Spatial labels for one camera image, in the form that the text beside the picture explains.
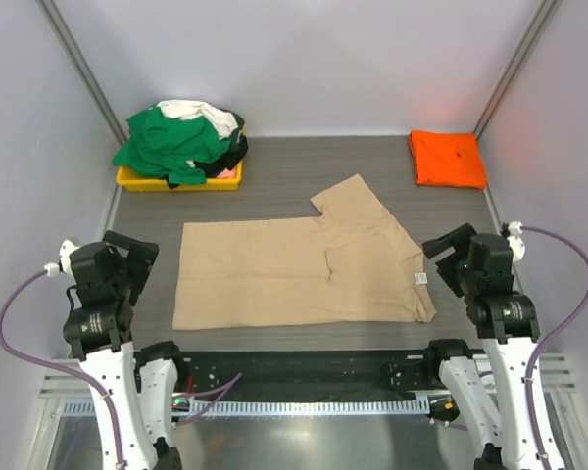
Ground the green t shirt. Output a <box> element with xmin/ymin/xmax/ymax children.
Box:
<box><xmin>113</xmin><ymin>106</ymin><xmax>240</xmax><ymax>185</ymax></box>

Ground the black t shirt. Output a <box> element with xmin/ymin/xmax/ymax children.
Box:
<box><xmin>161</xmin><ymin>136</ymin><xmax>248</xmax><ymax>189</ymax></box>

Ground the left aluminium frame post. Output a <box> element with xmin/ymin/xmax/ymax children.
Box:
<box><xmin>37</xmin><ymin>0</ymin><xmax>126</xmax><ymax>144</ymax></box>

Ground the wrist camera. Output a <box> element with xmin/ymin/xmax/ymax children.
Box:
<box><xmin>44</xmin><ymin>239</ymin><xmax>82</xmax><ymax>278</ymax></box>
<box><xmin>500</xmin><ymin>221</ymin><xmax>526</xmax><ymax>263</ymax></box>

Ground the aluminium frame post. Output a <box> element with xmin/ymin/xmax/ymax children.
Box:
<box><xmin>473</xmin><ymin>0</ymin><xmax>563</xmax><ymax>140</ymax></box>
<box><xmin>37</xmin><ymin>0</ymin><xmax>126</xmax><ymax>144</ymax></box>

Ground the white t shirt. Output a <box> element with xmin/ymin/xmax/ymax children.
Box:
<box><xmin>157</xmin><ymin>99</ymin><xmax>244</xmax><ymax>140</ymax></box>

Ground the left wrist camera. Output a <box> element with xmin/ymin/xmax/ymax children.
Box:
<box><xmin>44</xmin><ymin>239</ymin><xmax>82</xmax><ymax>278</ymax></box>

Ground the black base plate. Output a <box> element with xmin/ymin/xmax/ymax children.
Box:
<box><xmin>130</xmin><ymin>348</ymin><xmax>481</xmax><ymax>403</ymax></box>

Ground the beige t shirt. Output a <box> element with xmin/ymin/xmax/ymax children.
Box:
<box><xmin>172</xmin><ymin>174</ymin><xmax>436</xmax><ymax>331</ymax></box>

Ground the pink garment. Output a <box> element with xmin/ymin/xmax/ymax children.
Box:
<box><xmin>217</xmin><ymin>167</ymin><xmax>237</xmax><ymax>179</ymax></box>

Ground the yellow plastic bin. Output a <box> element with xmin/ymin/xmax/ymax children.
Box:
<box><xmin>116</xmin><ymin>160</ymin><xmax>243</xmax><ymax>193</ymax></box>

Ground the slotted cable duct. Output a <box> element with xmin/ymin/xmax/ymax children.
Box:
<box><xmin>61</xmin><ymin>397</ymin><xmax>430</xmax><ymax>419</ymax></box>

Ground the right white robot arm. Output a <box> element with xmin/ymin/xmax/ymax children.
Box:
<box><xmin>421</xmin><ymin>222</ymin><xmax>565</xmax><ymax>469</ymax></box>

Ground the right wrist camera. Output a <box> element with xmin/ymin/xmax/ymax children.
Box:
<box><xmin>500</xmin><ymin>221</ymin><xmax>526</xmax><ymax>263</ymax></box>

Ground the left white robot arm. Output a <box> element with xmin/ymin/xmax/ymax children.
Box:
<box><xmin>59</xmin><ymin>231</ymin><xmax>188</xmax><ymax>469</ymax></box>

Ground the right aluminium frame post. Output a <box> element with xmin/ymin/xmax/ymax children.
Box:
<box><xmin>473</xmin><ymin>0</ymin><xmax>563</xmax><ymax>140</ymax></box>

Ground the folded orange t shirt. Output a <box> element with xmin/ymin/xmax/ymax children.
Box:
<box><xmin>409</xmin><ymin>130</ymin><xmax>487</xmax><ymax>190</ymax></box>

